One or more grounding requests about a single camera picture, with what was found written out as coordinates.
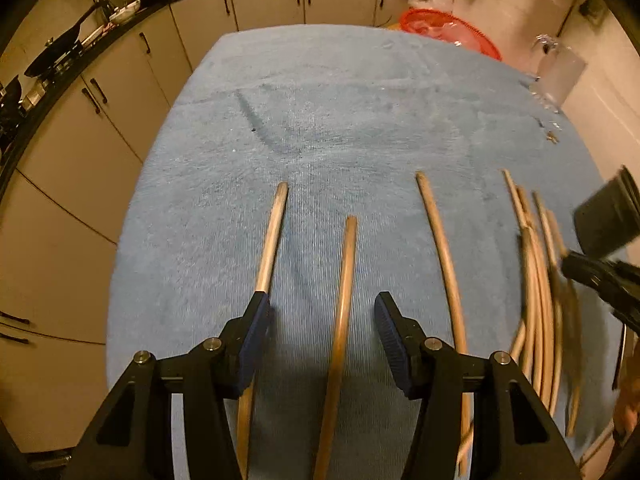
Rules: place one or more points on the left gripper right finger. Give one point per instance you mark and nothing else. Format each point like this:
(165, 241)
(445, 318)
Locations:
(514, 435)

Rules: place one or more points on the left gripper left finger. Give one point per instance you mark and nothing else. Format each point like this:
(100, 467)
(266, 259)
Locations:
(130, 435)

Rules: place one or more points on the wooden chopstick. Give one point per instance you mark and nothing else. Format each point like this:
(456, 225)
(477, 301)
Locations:
(523, 344)
(338, 353)
(543, 327)
(454, 305)
(555, 300)
(538, 362)
(572, 329)
(263, 281)

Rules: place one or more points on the black chopstick holder cup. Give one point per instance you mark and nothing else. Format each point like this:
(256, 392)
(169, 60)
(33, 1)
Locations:
(609, 219)

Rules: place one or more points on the lower kitchen cabinets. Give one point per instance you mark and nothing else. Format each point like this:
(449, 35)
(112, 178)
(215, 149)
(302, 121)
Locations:
(100, 159)

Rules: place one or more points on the small metal bits on towel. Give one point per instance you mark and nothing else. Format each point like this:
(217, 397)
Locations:
(551, 131)

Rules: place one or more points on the blue towel table cover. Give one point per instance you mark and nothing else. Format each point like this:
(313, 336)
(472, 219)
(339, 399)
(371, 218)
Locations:
(187, 263)

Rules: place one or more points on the red plastic basin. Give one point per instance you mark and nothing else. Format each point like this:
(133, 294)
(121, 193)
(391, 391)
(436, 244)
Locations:
(446, 27)

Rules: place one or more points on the black frying pan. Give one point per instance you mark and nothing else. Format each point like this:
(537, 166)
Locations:
(58, 47)

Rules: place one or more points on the white bowl on counter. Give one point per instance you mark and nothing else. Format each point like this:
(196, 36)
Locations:
(126, 13)

